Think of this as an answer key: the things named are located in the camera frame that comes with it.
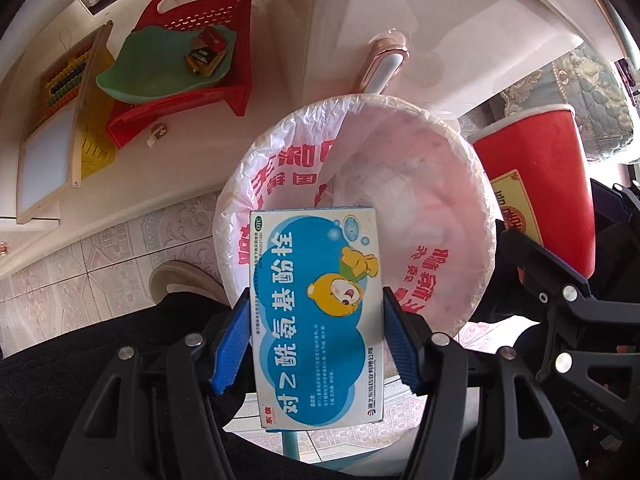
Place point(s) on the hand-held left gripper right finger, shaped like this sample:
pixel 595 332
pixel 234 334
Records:
pixel 401 347

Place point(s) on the red plastic stool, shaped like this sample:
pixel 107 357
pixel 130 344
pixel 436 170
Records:
pixel 235 92

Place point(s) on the yellow plastic basket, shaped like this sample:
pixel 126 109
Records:
pixel 97 155

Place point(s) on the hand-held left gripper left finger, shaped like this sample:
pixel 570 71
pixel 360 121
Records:
pixel 231 347

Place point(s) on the red cylinder with gold label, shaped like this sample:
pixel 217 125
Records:
pixel 550 160

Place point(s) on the teal plastic rod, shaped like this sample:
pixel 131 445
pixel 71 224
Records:
pixel 291 442

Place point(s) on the small brown wrapper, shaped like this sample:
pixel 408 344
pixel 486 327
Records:
pixel 158 132

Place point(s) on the round bin with printed liner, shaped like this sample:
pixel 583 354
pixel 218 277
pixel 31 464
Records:
pixel 425 185

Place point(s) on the green leaf-shaped tray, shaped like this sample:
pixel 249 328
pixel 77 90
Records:
pixel 145 65

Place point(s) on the small dark box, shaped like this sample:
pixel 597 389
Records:
pixel 205 57

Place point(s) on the wooden abacus board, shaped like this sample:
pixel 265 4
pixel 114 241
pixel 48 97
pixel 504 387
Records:
pixel 50 160

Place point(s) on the quilted floral sofa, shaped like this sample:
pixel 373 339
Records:
pixel 590 85

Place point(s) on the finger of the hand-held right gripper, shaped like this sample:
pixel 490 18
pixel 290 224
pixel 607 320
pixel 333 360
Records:
pixel 545 270
pixel 620 210

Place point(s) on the beige slipper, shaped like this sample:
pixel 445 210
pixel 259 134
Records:
pixel 185 280

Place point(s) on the small red box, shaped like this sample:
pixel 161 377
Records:
pixel 212 37

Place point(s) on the blue and white medicine box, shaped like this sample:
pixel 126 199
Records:
pixel 310 310

